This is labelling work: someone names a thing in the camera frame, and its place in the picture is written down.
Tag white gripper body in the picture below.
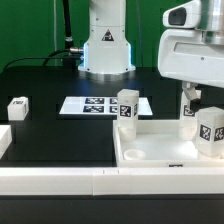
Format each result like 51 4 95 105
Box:
158 0 224 88

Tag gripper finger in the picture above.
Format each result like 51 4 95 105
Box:
182 81 201 112

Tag white square tabletop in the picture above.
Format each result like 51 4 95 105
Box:
113 120 224 168

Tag white front fence bar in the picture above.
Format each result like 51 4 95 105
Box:
0 167 224 196

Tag white fence bar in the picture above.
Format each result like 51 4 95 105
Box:
0 125 12 159
0 167 224 196

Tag white left fence bar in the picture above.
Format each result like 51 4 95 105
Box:
0 125 12 159

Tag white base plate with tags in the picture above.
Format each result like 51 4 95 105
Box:
59 96 154 117

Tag black cable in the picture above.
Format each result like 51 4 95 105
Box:
2 48 84 72

